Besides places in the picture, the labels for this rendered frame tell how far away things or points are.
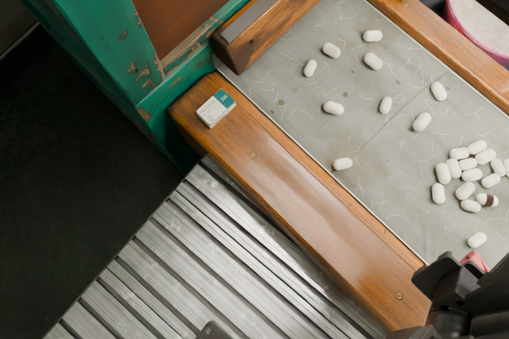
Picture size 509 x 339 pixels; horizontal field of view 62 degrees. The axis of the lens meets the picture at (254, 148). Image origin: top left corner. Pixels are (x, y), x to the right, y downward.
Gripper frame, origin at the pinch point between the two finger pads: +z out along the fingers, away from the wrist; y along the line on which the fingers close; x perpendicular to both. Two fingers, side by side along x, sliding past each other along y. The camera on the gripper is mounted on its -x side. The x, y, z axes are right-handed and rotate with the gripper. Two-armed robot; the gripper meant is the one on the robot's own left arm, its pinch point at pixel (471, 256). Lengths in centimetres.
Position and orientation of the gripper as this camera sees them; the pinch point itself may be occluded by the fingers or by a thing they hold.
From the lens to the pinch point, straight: 65.6
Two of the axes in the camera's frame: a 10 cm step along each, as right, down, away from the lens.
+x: -4.6, 6.4, 6.1
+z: 5.3, -3.5, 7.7
